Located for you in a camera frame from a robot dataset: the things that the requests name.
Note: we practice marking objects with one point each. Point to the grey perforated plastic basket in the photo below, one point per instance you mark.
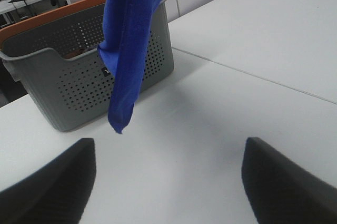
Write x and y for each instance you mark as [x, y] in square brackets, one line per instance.
[59, 66]

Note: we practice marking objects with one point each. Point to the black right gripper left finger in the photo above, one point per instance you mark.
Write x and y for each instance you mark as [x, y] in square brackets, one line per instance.
[56, 193]

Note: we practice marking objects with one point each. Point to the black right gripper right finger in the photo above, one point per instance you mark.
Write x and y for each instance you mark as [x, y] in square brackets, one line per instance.
[280, 191]

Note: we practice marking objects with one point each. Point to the blue microfibre towel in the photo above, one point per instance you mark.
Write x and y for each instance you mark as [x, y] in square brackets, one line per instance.
[126, 28]

